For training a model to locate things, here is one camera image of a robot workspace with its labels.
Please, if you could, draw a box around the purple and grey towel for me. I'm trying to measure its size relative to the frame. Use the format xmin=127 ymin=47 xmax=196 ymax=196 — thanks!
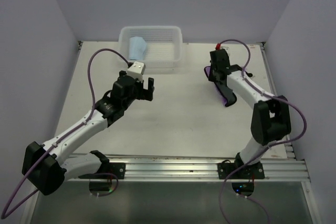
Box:
xmin=204 ymin=65 xmax=243 ymax=107

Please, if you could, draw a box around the light blue towel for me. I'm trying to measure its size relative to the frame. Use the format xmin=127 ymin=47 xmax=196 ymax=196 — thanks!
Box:
xmin=129 ymin=36 xmax=147 ymax=61

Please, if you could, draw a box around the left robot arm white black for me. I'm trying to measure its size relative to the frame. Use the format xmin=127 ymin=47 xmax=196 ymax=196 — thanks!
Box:
xmin=22 ymin=70 xmax=154 ymax=196

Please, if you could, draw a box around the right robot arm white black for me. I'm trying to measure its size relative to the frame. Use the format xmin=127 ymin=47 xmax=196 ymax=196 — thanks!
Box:
xmin=205 ymin=49 xmax=291 ymax=178

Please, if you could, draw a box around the white plastic basket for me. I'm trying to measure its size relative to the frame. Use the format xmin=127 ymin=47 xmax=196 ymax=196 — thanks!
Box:
xmin=118 ymin=26 xmax=183 ymax=68

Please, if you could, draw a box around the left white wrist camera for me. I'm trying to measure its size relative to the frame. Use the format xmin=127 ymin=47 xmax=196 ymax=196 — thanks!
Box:
xmin=127 ymin=61 xmax=145 ymax=82

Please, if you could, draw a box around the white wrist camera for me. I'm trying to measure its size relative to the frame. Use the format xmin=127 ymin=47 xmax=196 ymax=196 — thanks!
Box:
xmin=215 ymin=43 xmax=230 ymax=53
xmin=127 ymin=61 xmax=145 ymax=82

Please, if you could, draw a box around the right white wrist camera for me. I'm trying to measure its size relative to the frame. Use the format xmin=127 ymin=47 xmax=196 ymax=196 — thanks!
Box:
xmin=215 ymin=43 xmax=230 ymax=53

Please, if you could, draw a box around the left black base bracket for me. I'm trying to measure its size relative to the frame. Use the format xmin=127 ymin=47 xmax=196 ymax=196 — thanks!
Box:
xmin=102 ymin=162 xmax=126 ymax=179

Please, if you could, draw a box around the black base bracket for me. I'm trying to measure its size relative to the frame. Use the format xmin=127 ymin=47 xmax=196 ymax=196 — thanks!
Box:
xmin=217 ymin=159 xmax=265 ymax=179
xmin=102 ymin=162 xmax=126 ymax=179

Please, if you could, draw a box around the right black base bracket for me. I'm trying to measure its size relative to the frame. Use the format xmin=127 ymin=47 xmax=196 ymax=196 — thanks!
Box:
xmin=217 ymin=159 xmax=265 ymax=179

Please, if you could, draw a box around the aluminium mounting rail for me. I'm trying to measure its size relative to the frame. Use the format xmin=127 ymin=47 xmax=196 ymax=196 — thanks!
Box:
xmin=65 ymin=155 xmax=308 ymax=183

